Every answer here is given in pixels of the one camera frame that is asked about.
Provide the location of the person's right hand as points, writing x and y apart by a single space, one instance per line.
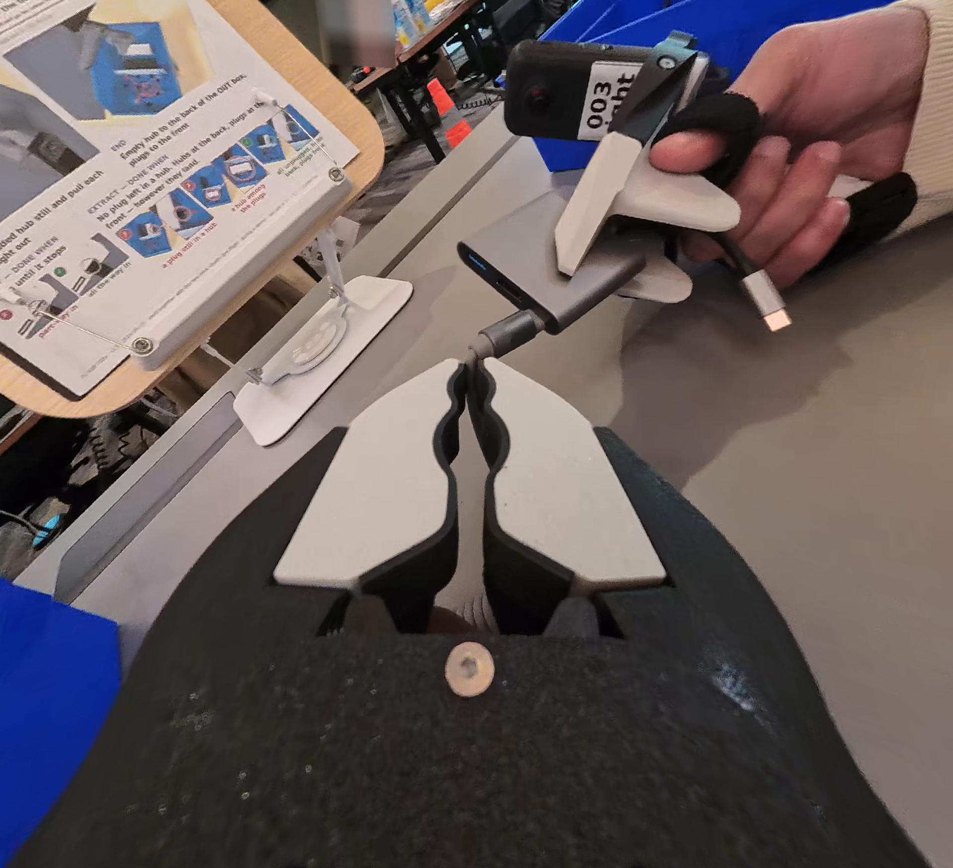
819 101

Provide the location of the grey USB hub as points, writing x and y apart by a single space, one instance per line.
521 272

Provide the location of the printed instruction sheet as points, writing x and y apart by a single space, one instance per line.
223 161

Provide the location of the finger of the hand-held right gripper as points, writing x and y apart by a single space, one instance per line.
662 284
595 213

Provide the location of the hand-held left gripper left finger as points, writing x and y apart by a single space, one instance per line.
372 496

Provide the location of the instruction sheet on wooden stand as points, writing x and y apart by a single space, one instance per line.
372 295

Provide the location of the blue plastic bin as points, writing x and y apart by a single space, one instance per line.
52 697
707 12

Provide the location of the wooden office desk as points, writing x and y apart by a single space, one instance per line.
432 38

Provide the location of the orange traffic cone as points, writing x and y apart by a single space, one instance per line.
441 101

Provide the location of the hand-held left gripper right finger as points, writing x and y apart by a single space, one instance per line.
566 503

